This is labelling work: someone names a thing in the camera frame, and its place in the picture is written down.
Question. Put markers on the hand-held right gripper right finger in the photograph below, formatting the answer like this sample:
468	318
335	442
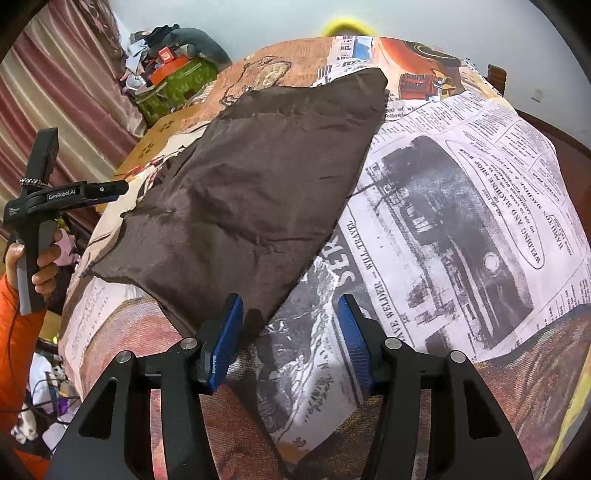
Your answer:
355	344

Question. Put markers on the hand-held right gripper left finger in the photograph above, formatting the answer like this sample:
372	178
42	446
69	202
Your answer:
226	339

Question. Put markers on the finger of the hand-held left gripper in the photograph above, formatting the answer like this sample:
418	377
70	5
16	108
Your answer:
108	188

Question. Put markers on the brown T-shirt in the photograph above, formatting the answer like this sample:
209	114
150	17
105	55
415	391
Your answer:
254	184

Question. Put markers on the person's left forearm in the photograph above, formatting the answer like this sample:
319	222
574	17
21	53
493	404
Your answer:
11	350

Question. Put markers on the pile of clothes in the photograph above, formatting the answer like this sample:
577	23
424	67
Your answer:
138	50

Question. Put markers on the person's left hand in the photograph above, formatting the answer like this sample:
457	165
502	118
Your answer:
48	263

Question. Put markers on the pink cloth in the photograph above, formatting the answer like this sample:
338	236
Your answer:
67	249

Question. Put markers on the wooden lap desk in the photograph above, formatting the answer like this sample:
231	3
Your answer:
152	138

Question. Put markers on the striped red curtain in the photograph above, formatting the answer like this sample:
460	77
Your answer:
69	92

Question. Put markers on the green patterned storage box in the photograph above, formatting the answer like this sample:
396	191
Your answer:
180	87

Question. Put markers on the orange flat box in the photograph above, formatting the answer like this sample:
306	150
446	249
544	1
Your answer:
168	69

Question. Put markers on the small red box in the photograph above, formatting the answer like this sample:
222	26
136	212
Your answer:
165	54

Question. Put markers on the printed newspaper-pattern blanket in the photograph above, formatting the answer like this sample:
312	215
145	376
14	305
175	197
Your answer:
461	230

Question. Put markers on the yellow foam tube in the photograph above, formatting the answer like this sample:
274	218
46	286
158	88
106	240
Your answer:
346	25

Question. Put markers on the wooden bedpost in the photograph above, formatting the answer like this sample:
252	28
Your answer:
496	78

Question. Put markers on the white wall socket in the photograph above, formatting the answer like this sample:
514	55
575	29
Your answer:
537	95

